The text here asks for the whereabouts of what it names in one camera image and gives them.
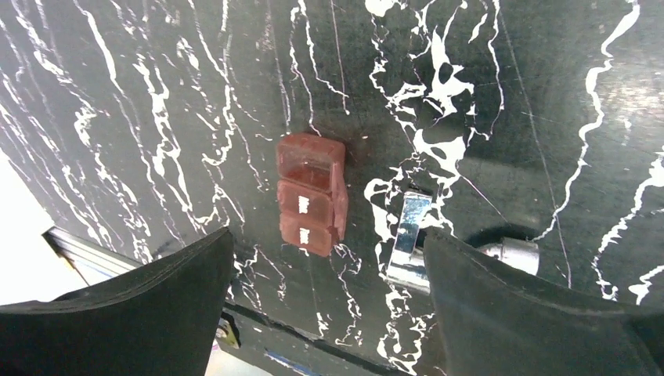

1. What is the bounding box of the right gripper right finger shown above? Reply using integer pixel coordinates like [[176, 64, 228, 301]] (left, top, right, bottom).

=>
[[424, 231, 663, 375]]

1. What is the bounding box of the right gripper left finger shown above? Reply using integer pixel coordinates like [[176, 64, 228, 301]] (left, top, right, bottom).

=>
[[1, 228, 234, 375]]

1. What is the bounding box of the red weekly pill organizer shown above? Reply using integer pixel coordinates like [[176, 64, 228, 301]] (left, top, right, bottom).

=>
[[276, 133, 348, 257]]

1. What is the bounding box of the chrome metal faucet fitting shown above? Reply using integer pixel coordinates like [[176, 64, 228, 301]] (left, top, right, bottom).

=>
[[385, 190, 540, 295]]

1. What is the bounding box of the aluminium frame rail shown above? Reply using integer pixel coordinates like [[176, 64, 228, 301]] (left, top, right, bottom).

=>
[[43, 227, 142, 285]]

